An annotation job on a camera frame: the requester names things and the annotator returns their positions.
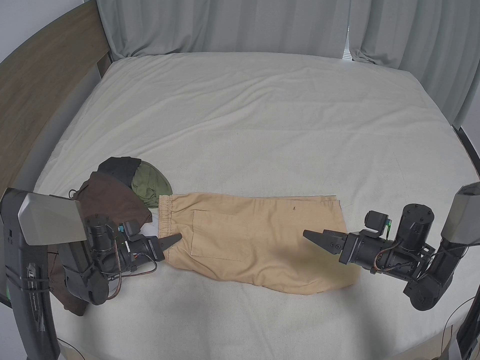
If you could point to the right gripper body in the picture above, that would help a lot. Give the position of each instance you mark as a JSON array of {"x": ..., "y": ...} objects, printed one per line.
[{"x": 367, "y": 251}]

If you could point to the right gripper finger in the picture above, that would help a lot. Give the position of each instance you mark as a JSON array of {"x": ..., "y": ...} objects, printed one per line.
[
  {"x": 324, "y": 243},
  {"x": 335, "y": 234}
]

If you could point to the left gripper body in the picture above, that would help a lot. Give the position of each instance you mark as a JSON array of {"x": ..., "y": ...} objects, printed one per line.
[{"x": 144, "y": 253}]

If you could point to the tan shorts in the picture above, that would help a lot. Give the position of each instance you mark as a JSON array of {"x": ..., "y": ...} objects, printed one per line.
[{"x": 262, "y": 238}]

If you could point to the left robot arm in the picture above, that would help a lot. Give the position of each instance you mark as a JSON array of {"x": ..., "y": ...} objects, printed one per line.
[{"x": 48, "y": 216}]

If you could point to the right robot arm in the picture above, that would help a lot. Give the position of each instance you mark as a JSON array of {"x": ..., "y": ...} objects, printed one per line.
[{"x": 416, "y": 223}]

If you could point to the bed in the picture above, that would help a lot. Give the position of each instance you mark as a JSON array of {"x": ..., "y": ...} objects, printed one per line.
[{"x": 262, "y": 118}]

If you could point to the white garment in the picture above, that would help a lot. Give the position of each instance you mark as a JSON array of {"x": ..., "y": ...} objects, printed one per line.
[{"x": 150, "y": 229}]

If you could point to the brown garment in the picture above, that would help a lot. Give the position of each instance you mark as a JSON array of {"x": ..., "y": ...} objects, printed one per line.
[{"x": 112, "y": 197}]

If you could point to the green garment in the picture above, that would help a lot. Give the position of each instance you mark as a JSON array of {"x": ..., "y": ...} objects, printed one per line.
[{"x": 150, "y": 186}]

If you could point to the black garment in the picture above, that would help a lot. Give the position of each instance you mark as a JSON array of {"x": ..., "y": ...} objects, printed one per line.
[{"x": 118, "y": 168}]

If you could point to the grey-green curtain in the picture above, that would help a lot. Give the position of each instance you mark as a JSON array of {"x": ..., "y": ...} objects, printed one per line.
[
  {"x": 225, "y": 13},
  {"x": 420, "y": 21}
]

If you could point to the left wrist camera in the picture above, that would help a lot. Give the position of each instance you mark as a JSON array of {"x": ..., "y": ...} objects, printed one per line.
[{"x": 132, "y": 230}]

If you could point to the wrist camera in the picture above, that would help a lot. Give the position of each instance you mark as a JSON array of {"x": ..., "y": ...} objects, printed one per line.
[
  {"x": 132, "y": 230},
  {"x": 377, "y": 221}
]

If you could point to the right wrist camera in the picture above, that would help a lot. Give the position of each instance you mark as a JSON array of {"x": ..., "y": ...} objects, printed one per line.
[{"x": 377, "y": 221}]

